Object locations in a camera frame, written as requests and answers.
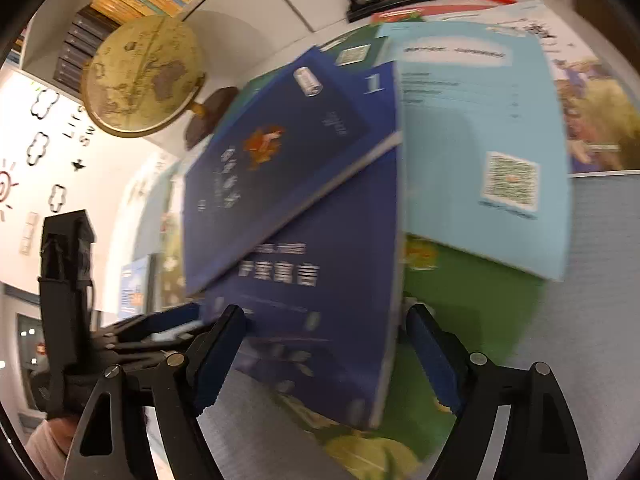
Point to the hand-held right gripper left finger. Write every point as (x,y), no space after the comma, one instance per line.
(220,355)

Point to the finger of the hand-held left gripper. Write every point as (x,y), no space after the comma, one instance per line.
(145,347)
(165,319)

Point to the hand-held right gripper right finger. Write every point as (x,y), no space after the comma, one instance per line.
(435,360)

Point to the sky blue willow book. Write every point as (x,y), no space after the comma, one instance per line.
(135,285)

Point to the green yellow-flower book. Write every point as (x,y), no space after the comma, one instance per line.
(475,300)

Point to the large royal blue book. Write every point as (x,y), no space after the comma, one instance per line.
(325,320)

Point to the dark navy blue book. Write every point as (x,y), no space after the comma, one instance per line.
(260,160)

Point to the light blue book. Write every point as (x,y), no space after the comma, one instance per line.
(460,125)

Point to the dark teal green book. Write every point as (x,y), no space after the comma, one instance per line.
(250,92)

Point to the farmer picture book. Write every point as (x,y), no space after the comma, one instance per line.
(600,110)

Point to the red poet picture book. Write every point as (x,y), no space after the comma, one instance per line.
(400,13)

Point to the person's left forearm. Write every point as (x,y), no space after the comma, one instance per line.
(47,442)

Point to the light blue textured mat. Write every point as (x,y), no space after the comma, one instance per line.
(600,260)

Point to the antique tan globe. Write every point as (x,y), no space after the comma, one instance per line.
(140,75)

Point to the white wall switch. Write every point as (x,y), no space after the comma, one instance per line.
(27,232)

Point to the sun wall decal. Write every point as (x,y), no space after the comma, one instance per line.
(5,187)

